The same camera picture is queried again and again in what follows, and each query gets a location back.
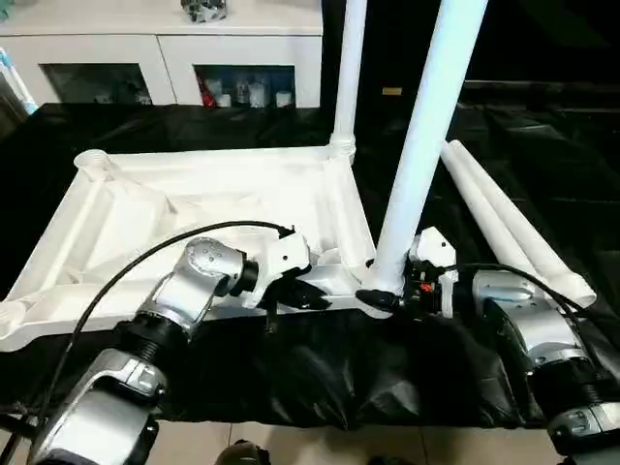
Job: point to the white plastic table top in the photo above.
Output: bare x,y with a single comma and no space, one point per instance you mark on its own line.
174,213

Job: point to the white plastic table leg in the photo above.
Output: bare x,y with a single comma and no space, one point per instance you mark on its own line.
426,145
494,218
349,77
528,218

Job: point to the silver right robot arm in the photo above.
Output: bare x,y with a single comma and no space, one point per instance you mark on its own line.
542,339

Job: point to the glossy black mat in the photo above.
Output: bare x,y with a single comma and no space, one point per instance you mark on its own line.
387,378

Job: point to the small white jar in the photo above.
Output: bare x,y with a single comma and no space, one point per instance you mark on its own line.
284,99
257,95

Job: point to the small tan label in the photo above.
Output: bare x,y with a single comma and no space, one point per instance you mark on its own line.
391,92

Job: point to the small red bottle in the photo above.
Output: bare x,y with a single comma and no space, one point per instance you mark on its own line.
208,90

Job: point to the long black bar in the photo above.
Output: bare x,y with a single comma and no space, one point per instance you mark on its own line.
552,94

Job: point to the white cabinet with glass doors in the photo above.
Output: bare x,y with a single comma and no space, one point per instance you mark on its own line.
145,44

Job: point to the black stand leg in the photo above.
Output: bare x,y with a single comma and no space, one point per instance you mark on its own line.
19,423

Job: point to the grey metal clutter object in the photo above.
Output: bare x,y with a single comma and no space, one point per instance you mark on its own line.
204,10

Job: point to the blue object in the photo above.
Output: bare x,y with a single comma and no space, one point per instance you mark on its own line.
15,82

